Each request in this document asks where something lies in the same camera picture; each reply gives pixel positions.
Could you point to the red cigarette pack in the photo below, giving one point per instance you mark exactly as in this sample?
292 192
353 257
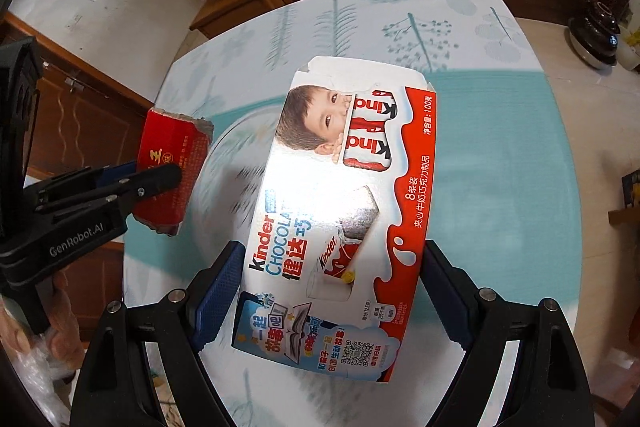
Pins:
172 152

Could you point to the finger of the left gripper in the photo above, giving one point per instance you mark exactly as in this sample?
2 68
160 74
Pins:
130 186
82 180

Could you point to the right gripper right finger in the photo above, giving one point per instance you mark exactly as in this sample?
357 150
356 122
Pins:
453 294

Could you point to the clear plastic glove wrap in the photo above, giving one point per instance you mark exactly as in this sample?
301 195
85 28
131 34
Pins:
42 375

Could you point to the person's left hand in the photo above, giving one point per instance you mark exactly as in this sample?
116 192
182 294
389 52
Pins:
62 339

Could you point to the Kinder chocolate box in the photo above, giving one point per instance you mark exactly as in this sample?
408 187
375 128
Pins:
336 242

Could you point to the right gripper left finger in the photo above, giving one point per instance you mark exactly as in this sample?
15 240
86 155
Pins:
211 293

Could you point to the brown wooden door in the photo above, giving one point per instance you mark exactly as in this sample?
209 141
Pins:
85 119

